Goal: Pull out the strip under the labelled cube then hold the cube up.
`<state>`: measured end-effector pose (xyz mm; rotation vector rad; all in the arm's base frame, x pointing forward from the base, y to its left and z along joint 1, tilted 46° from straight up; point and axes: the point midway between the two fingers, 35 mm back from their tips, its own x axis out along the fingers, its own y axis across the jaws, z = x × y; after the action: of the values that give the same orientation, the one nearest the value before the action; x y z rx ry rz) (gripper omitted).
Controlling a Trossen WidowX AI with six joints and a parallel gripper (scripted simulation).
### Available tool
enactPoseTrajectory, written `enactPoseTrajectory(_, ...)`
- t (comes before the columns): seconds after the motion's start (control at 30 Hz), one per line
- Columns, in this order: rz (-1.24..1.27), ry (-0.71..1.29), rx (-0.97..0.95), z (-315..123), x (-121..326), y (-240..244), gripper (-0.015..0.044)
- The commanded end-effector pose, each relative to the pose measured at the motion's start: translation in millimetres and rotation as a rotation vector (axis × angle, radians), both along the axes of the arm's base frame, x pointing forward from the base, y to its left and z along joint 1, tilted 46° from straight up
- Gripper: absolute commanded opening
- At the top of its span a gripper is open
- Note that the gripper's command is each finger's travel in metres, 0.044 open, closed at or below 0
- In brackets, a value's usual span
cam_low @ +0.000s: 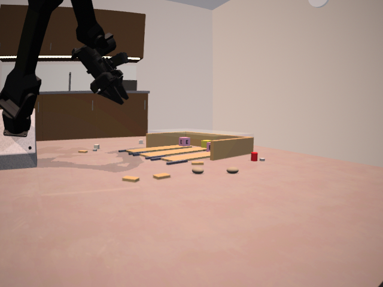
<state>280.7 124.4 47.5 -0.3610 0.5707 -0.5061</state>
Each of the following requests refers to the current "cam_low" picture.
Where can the yellow cube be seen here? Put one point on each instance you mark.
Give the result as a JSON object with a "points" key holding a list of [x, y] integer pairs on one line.
{"points": [[203, 143]]}

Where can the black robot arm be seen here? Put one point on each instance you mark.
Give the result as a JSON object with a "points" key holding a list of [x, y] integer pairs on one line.
{"points": [[18, 97]]}

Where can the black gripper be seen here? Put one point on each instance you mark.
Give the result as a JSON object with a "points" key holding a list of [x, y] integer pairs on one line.
{"points": [[110, 82]]}

